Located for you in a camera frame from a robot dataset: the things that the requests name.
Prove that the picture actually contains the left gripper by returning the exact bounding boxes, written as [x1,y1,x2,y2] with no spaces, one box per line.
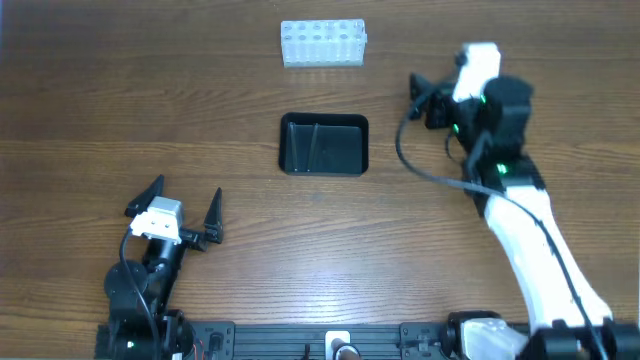
[123,173,225,253]

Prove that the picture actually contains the clear test tube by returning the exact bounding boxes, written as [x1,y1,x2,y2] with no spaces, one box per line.
[286,122,301,174]
[305,123,322,174]

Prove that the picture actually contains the black tray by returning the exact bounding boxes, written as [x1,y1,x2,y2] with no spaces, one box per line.
[277,112,370,178]

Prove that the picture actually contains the white test tube rack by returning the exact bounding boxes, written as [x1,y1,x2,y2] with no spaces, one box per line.
[279,18,369,69]

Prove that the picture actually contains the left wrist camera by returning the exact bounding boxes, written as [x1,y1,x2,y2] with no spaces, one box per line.
[129,195,185,246]

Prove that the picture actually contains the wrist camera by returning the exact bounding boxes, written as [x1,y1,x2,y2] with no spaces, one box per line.
[452,41,503,104]
[129,195,185,246]

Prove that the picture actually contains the black cable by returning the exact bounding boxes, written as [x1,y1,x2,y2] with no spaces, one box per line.
[117,227,162,360]
[394,82,511,201]

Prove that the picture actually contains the mounting rail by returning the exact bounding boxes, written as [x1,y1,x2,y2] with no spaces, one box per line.
[187,320,454,360]

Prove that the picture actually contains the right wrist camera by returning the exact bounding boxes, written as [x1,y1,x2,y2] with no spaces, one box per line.
[452,41,503,104]

